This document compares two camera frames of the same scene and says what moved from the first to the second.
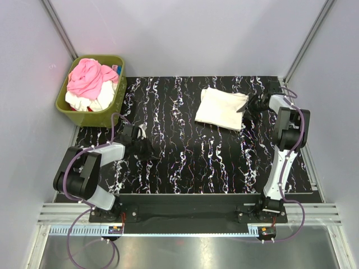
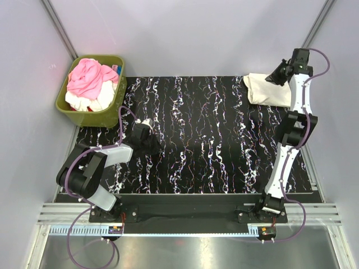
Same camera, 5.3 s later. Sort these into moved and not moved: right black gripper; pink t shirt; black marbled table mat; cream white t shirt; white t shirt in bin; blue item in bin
Moved: cream white t shirt; right black gripper
Not moved: blue item in bin; pink t shirt; white t shirt in bin; black marbled table mat
